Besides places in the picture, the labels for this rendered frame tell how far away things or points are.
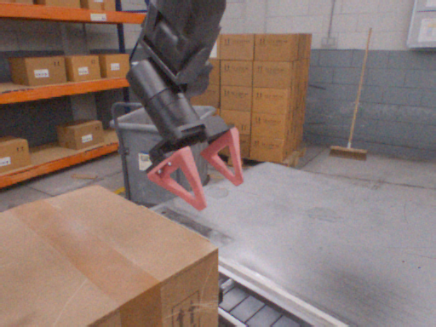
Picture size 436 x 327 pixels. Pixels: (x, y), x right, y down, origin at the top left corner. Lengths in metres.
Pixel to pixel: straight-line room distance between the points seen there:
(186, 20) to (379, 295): 0.72
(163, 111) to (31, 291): 0.25
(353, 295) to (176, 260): 0.54
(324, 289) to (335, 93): 4.21
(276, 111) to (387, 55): 1.69
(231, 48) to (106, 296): 3.48
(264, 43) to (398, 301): 3.01
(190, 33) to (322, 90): 4.63
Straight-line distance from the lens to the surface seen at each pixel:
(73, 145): 4.26
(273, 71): 3.62
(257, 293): 0.64
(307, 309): 0.70
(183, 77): 0.46
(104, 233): 0.51
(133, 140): 2.61
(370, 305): 0.89
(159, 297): 0.42
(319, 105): 5.05
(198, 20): 0.41
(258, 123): 3.74
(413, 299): 0.94
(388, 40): 4.82
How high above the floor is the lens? 1.37
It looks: 20 degrees down
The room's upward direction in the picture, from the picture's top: straight up
